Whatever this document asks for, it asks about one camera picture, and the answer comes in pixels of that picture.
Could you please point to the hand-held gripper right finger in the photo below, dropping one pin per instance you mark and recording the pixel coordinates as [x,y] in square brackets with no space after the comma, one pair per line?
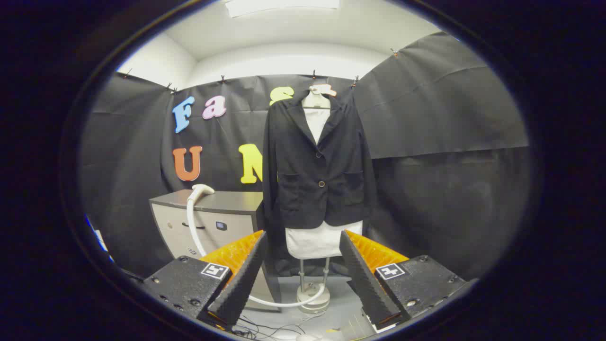
[364,279]

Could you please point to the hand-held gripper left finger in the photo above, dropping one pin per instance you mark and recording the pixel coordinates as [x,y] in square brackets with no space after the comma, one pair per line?
[244,279]

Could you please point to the garment steamer base with poles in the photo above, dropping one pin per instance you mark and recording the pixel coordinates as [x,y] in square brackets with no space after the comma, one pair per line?
[312,296]

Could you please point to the white garment steamer wand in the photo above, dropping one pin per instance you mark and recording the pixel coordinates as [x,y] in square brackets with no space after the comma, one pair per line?
[201,190]

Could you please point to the black jacket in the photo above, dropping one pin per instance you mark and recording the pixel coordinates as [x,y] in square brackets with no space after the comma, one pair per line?
[303,180]

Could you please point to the grey cabinet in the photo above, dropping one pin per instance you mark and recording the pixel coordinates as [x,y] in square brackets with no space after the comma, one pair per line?
[227,201]

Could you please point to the black backdrop cloth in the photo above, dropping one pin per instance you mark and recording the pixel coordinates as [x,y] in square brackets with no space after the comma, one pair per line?
[426,118]

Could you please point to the white plastic hanger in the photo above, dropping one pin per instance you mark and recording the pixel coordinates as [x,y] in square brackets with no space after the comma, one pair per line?
[316,100]

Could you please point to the ceiling light panel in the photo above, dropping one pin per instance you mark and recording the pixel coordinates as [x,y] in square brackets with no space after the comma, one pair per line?
[279,5]

